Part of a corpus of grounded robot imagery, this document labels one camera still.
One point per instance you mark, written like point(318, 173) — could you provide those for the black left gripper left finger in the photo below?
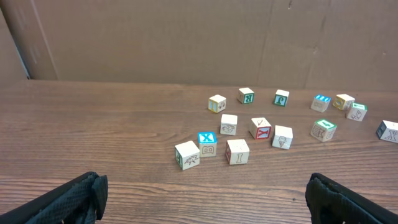
point(81, 200)

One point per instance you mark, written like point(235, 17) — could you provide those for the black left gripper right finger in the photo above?
point(331, 202)

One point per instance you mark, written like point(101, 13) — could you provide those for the green number seven cube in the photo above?
point(357, 111)

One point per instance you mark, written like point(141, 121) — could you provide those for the green number four cube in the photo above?
point(323, 130)

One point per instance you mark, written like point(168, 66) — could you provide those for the wooden cube ice cream drawing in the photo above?
point(283, 137)

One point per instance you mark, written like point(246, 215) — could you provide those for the wooden cube blue X side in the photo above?
point(387, 131)

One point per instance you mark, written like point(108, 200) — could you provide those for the blue top wooden cube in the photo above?
point(320, 103)

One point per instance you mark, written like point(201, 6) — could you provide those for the wooden cube yellow side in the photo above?
point(343, 101)

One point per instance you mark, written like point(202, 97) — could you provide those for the wooden cube red Y side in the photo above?
point(260, 128)

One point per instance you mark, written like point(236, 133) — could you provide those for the wooden cube letter I side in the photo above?
point(237, 152)

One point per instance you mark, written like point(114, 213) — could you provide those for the wooden cube fish drawing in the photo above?
point(187, 155)

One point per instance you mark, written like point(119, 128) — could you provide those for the wooden cube green J side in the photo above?
point(281, 97)

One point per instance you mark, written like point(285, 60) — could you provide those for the wooden cube globe drawing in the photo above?
point(228, 124)

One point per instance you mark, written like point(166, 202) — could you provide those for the wooden cube green letter side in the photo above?
point(245, 95)

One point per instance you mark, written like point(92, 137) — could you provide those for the blue letter X cube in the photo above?
point(207, 144)

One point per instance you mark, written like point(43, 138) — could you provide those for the plain wooden cube far left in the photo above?
point(217, 103)

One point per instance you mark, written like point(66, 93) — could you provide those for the cardboard backdrop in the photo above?
point(314, 44)

